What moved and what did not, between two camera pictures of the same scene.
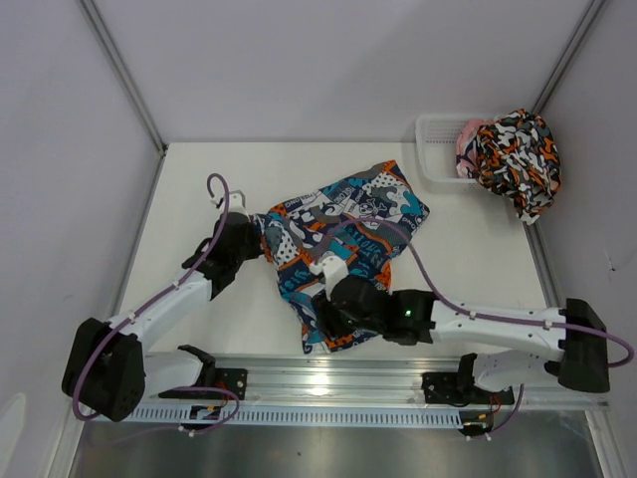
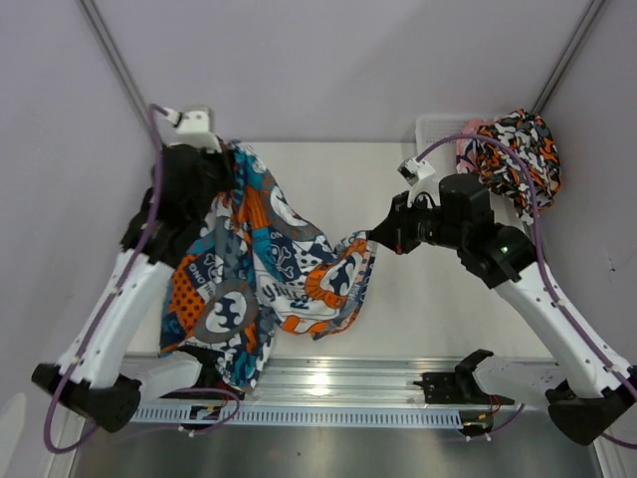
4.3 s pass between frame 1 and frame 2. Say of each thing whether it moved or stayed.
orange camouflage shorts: stayed
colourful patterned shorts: moved
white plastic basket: stayed
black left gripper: moved
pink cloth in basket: stayed
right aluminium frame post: stayed
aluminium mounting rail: stayed
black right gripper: moved
